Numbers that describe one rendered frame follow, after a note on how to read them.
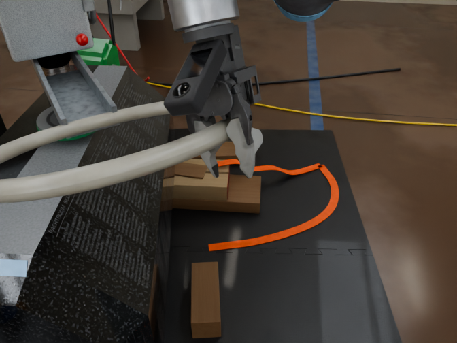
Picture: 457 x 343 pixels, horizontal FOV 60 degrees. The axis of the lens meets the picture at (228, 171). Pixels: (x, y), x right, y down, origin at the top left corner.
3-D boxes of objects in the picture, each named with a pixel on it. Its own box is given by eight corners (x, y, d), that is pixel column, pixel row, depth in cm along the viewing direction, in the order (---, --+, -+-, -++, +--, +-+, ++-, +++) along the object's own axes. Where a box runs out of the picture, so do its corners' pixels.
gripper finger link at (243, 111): (262, 139, 54) (239, 77, 53) (258, 142, 53) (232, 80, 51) (236, 147, 57) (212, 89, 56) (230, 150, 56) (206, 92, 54)
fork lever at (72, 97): (11, 45, 133) (6, 30, 130) (70, 35, 141) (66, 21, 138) (49, 143, 86) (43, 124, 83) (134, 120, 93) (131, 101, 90)
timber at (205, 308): (221, 337, 166) (220, 321, 158) (192, 338, 165) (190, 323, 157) (217, 277, 189) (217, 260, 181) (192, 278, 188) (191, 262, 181)
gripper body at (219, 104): (264, 104, 59) (249, 20, 55) (234, 120, 53) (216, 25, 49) (222, 108, 63) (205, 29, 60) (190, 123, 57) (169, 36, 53)
